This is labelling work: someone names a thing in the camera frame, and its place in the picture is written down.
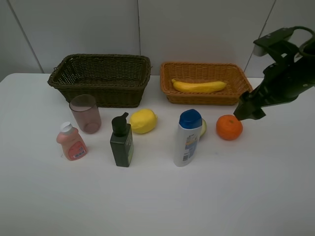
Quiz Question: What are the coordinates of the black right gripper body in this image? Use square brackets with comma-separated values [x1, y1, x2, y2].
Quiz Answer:
[248, 53, 315, 108]

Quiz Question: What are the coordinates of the dark brown wicker basket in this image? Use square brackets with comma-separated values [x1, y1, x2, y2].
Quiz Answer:
[48, 54, 151, 108]

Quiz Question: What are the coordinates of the pink bottle white cap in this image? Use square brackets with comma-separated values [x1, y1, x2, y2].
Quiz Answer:
[56, 121, 88, 161]

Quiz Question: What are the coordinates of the yellow banana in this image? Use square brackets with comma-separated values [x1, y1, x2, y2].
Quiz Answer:
[171, 79, 227, 93]

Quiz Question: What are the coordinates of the yellow lemon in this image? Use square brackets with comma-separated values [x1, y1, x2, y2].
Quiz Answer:
[129, 109, 158, 134]

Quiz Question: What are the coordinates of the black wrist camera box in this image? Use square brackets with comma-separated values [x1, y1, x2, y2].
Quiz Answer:
[253, 28, 294, 57]

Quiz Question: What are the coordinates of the translucent pink plastic cup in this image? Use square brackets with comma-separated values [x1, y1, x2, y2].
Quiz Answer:
[69, 94, 101, 134]

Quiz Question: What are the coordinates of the halved avocado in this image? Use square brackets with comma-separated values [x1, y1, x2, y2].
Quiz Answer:
[200, 119, 207, 137]

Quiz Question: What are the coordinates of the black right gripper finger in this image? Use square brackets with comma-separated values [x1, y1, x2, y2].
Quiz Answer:
[233, 91, 255, 120]
[242, 104, 266, 120]

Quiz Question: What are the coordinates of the white bottle blue cap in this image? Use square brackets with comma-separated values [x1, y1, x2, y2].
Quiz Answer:
[173, 109, 202, 167]

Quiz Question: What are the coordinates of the dark green pump bottle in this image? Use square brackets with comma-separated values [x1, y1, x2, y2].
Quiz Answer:
[110, 112, 134, 167]

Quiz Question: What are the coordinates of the orange wicker basket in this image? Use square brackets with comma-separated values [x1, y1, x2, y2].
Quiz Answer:
[160, 62, 253, 105]

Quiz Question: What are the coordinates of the orange tangerine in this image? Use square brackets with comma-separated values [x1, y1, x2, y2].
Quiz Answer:
[216, 115, 243, 141]

